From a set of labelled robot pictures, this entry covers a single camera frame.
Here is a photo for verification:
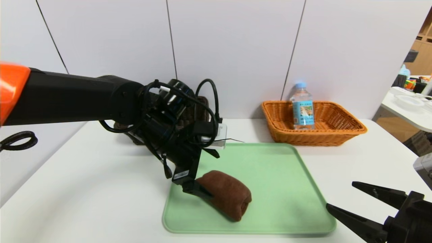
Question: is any white shallow bowl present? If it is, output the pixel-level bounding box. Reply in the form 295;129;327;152
393;94;424;110

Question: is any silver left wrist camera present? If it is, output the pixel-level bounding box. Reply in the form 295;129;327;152
201;123;227;150

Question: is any brown wooden panel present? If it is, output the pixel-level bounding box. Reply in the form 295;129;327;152
373;108;419;143

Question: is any clear water bottle blue label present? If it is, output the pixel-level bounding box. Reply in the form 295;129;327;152
290;82;315;131

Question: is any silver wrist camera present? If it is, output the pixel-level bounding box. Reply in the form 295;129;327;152
201;123;227;150
413;153;432;189

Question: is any brown towel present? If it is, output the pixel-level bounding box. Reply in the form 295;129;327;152
196;170;252;222

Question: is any black left camera cable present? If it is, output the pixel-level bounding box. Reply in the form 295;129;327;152
195;79;220;124

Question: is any dark brown wicker basket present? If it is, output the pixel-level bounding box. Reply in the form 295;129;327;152
114;96;210;145

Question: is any wooden shelf cabinet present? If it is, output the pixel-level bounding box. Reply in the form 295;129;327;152
403;13;432;76

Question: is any black sleeved left arm cable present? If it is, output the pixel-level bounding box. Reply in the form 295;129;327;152
140;80;218;142

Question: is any black mesh container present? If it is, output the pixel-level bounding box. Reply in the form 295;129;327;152
391;75;406;89

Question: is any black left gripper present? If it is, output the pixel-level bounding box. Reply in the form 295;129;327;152
162;140;213;200

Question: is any dark woven chair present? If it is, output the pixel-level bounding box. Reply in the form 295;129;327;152
403;131;432;157

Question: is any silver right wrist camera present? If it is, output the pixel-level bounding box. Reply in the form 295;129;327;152
413;153;432;189

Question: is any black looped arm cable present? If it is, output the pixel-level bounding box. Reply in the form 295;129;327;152
0;131;38;152

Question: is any orange wicker basket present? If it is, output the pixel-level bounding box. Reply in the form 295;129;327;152
262;101;368;147

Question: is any light green plastic tray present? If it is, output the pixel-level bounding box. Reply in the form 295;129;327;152
163;143;336;235

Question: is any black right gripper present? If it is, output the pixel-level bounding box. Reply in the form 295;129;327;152
326;181;432;243

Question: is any white side table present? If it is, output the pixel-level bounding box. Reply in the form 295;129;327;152
380;87;432;133

